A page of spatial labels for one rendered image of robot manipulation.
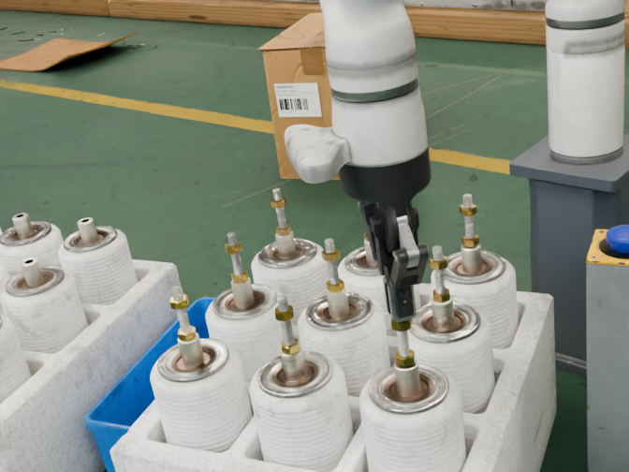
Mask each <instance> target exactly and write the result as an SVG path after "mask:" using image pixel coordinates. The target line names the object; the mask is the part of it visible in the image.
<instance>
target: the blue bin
mask: <svg viewBox="0 0 629 472"><path fill-rule="evenodd" d="M214 299H215V298H209V297H204V298H200V299H197V300H196V301H194V302H193V303H192V304H191V305H190V306H189V307H188V308H187V309H186V311H187V315H188V318H189V323H190V326H193V327H195V328H196V332H197V334H198V336H199V338H210V335H209V330H208V326H207V322H206V318H205V316H206V312H207V310H208V307H209V306H210V304H211V303H212V302H213V301H214ZM180 328H181V326H180V321H179V319H177V320H176V321H175V322H174V323H173V324H172V325H171V326H170V327H169V328H168V329H167V330H166V331H165V333H164V334H163V335H162V336H161V337H160V338H159V339H158V340H157V341H156V342H155V343H154V344H153V345H152V346H151V347H150V348H149V349H148V350H147V351H146V352H145V353H144V355H143V356H142V357H141V358H140V359H139V360H138V361H137V362H136V363H135V364H134V365H133V366H132V367H131V368H130V369H129V370H128V371H127V372H126V373H125V374H124V376H123V377H122V378H121V379H120V380H119V381H118V382H117V383H116V384H115V385H114V386H113V387H112V388H111V389H110V390H109V391H108V392H107V393H106V394H105V395H104V396H103V398H102V399H101V400H100V401H99V402H98V403H97V404H96V405H95V406H94V407H93V408H92V409H91V410H90V411H89V412H88V413H87V415H86V416H85V419H84V420H85V424H86V427H87V428H88V430H89V431H90V432H92V433H93V435H94V438H95V442H96V444H97V446H98V449H99V452H100V454H101V457H102V459H103V462H104V465H105V467H106V469H107V472H116V471H115V467H114V464H113V461H112V459H111V455H110V450H111V448H112V447H113V446H114V445H115V444H116V443H117V442H118V441H119V439H120V438H121V437H122V436H123V435H126V434H127V432H128V430H129V428H130V427H131V426H132V425H133V424H134V422H135V421H136V420H137V419H138V418H139V417H140V416H141V414H142V413H143V412H144V411H145V410H146V409H147V408H148V407H149V405H150V404H151V403H152V402H153V401H154V400H155V397H154V391H153V388H152V383H151V380H150V374H151V372H152V369H153V367H154V364H155V363H156V362H157V360H158V359H159V358H160V357H161V356H162V355H163V354H164V353H165V352H166V351H167V350H168V349H170V348H171V347H174V346H176V345H178V337H179V336H178V330H179V329H180Z"/></svg>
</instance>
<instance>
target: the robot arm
mask: <svg viewBox="0 0 629 472"><path fill-rule="evenodd" d="M319 2H320V6H321V10H322V14H323V19H324V25H325V46H326V59H327V67H328V73H329V86H330V92H331V101H332V127H318V126H312V125H292V126H290V127H288V128H287V129H286V131H285V135H284V139H285V149H286V153H287V156H288V158H289V160H290V161H291V163H292V165H293V167H294V168H295V170H296V172H297V173H298V175H299V176H300V178H301V179H302V180H303V181H304V182H306V183H309V184H318V183H323V182H326V181H329V180H331V179H333V178H334V177H335V176H336V175H337V173H338V172H339V174H340V181H341V187H342V190H343V192H344V193H345V194H346V195H347V196H348V197H349V198H351V199H355V200H358V206H359V208H360V210H361V214H362V218H363V222H364V225H365V228H366V232H367V236H368V239H369V243H370V247H371V250H372V257H373V259H374V260H375V261H377V262H378V267H377V269H378V271H379V273H380V274H381V275H384V277H383V284H384V291H385V300H386V308H387V310H388V312H389V313H390V315H391V317H392V319H393V321H395V322H402V321H405V320H409V319H413V318H414V317H416V315H417V309H416V302H415V294H414V286H413V285H418V284H421V282H422V279H423V275H424V272H425V269H426V265H427V261H428V258H429V248H428V247H427V245H426V244H424V243H423V244H418V240H417V229H418V227H419V218H418V212H417V208H416V207H412V204H411V199H412V198H413V197H414V196H415V195H416V194H417V193H418V192H420V191H422V190H424V189H425V188H426V187H427V185H428V184H429V182H430V180H431V165H430V156H429V145H428V135H427V125H426V115H425V109H424V105H423V101H422V97H421V93H420V88H419V80H418V71H417V52H416V43H415V37H414V33H413V28H412V25H411V22H410V20H409V17H408V15H407V13H406V10H405V7H404V3H403V0H319ZM625 4H626V0H548V1H547V3H546V11H545V12H546V43H547V75H548V112H549V155H550V157H552V158H553V159H554V160H556V161H559V162H562V163H564V164H570V165H584V166H585V165H596V164H602V163H607V162H609V161H612V160H614V159H616V158H618V157H620V156H621V155H622V153H623V123H624V52H625V42H624V41H625Z"/></svg>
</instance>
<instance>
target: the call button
mask: <svg viewBox="0 0 629 472"><path fill-rule="evenodd" d="M606 241H607V243H608V244H609V245H610V247H611V249H612V250H614V251H616V252H619V253H625V254H629V225H619V226H616V227H613V228H612V229H609V230H608V231H607V234H606Z"/></svg>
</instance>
